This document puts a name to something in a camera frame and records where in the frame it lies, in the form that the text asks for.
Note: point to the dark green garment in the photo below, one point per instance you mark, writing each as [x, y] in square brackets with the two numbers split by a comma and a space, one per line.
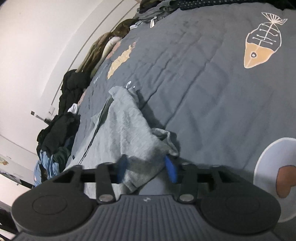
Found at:
[61, 156]

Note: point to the navy dotted garment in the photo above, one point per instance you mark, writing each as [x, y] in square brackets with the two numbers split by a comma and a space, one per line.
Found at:
[219, 3]

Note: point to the camouflage cloth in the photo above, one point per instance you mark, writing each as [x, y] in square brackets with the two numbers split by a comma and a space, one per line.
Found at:
[124, 27]

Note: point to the grey sweatshirt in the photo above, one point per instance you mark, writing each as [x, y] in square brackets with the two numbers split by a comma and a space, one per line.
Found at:
[129, 129]

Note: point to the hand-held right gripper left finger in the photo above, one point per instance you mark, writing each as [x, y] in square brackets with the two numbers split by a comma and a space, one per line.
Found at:
[121, 169]

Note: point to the white sock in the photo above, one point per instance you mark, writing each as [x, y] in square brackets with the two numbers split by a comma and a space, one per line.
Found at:
[72, 109]

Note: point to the black garment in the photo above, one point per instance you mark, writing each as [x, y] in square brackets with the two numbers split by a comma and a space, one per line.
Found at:
[60, 132]

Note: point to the brown padded coat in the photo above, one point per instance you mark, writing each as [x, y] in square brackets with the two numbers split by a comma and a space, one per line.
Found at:
[92, 55]

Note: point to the cream pillow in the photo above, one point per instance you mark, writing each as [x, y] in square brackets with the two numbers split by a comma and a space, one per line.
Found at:
[109, 48]

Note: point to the white headboard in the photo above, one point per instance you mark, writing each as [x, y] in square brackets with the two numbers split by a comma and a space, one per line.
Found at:
[76, 46]

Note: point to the grey printed quilt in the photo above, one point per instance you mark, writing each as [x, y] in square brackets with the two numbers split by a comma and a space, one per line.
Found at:
[208, 92]

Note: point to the flower wall sticker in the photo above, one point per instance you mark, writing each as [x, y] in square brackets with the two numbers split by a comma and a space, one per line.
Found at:
[3, 160]

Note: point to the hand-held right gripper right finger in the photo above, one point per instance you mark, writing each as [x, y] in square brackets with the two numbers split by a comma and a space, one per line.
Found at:
[171, 169]

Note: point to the light blue shirt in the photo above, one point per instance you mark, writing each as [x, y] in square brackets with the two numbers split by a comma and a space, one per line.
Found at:
[46, 162]

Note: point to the white wall socket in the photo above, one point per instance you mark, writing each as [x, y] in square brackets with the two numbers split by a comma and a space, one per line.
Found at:
[52, 110]

